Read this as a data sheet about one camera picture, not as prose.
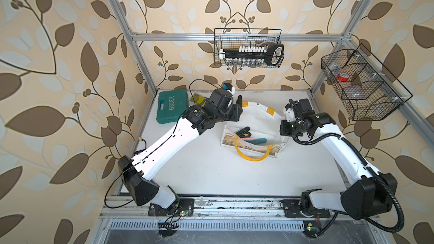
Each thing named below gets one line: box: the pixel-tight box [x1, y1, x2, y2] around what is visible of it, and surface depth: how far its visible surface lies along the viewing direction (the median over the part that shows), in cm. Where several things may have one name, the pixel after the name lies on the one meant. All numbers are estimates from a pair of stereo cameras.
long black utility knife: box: [235, 126, 252, 138], surface depth 98 cm
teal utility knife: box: [244, 137, 268, 145], surface depth 97 cm
